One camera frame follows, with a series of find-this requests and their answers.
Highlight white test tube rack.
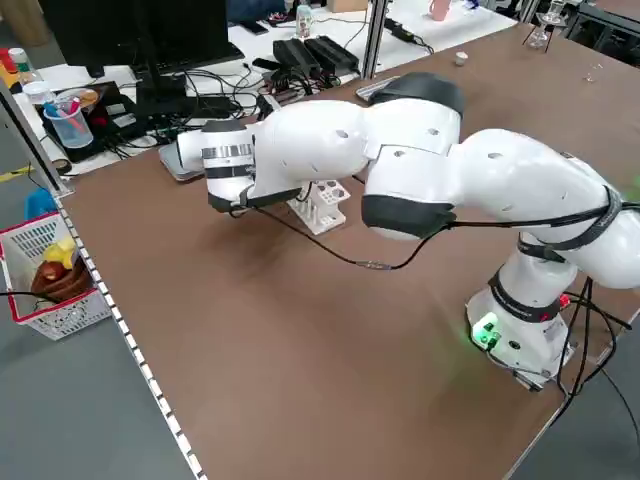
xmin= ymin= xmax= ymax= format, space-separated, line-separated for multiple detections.
xmin=287 ymin=179 xmax=351 ymax=235

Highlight black finned power supply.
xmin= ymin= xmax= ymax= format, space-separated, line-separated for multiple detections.
xmin=272 ymin=38 xmax=321 ymax=76
xmin=303 ymin=35 xmax=360 ymax=74

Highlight white plastic bottle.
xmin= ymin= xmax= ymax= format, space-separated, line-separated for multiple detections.
xmin=294 ymin=3 xmax=315 ymax=40

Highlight silver ribbed metal tray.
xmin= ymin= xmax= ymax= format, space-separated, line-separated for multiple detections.
xmin=355 ymin=77 xmax=401 ymax=101

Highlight silver digital kitchen scale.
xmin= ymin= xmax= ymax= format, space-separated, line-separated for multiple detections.
xmin=158 ymin=144 xmax=211 ymax=182

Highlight black equipment box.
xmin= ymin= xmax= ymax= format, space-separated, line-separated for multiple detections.
xmin=37 ymin=81 xmax=149 ymax=164

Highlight black power adapter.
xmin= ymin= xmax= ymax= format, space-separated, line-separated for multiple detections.
xmin=383 ymin=18 xmax=416 ymax=44

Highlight black computer monitor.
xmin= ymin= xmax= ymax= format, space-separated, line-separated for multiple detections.
xmin=38 ymin=0 xmax=246 ymax=117

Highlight clear measuring cup with pens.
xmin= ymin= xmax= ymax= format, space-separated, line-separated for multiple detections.
xmin=42 ymin=97 xmax=95 ymax=150

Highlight blue plastic object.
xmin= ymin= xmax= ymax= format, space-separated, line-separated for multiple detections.
xmin=24 ymin=188 xmax=59 ymax=220

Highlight yellow toy fruit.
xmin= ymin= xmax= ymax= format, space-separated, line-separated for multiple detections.
xmin=42 ymin=238 xmax=77 ymax=266

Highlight brown wooden bowl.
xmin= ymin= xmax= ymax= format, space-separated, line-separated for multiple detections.
xmin=30 ymin=259 xmax=96 ymax=304

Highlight white basket with red rim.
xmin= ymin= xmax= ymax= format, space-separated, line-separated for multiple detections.
xmin=0 ymin=212 xmax=114 ymax=342

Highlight aluminium frame post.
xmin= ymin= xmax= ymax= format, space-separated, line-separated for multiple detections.
xmin=360 ymin=0 xmax=390 ymax=80

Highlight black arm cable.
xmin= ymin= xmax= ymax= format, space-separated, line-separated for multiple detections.
xmin=227 ymin=179 xmax=640 ymax=271

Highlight black base cables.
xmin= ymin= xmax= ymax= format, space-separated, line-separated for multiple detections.
xmin=509 ymin=277 xmax=640 ymax=401

